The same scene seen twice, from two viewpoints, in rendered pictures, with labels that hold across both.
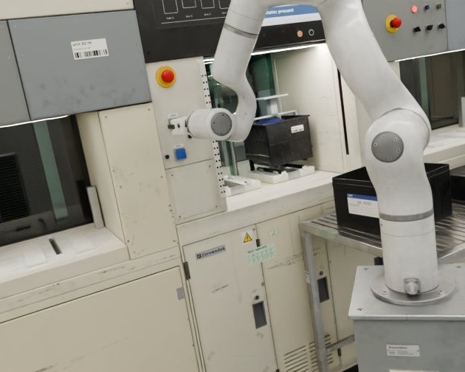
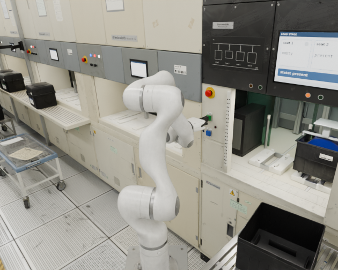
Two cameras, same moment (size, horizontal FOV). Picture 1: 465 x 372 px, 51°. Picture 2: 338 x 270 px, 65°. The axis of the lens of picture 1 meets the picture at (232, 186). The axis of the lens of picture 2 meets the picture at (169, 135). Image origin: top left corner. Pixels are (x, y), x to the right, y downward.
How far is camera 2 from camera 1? 1.57 m
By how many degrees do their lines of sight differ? 69
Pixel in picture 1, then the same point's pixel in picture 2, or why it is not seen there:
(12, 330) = not seen: hidden behind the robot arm
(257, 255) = (235, 204)
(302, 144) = (327, 170)
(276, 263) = (245, 217)
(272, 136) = (301, 151)
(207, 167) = (221, 146)
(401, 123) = (121, 195)
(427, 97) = not seen: outside the picture
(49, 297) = not seen: hidden behind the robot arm
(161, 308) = (189, 188)
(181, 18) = (222, 64)
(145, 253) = (187, 164)
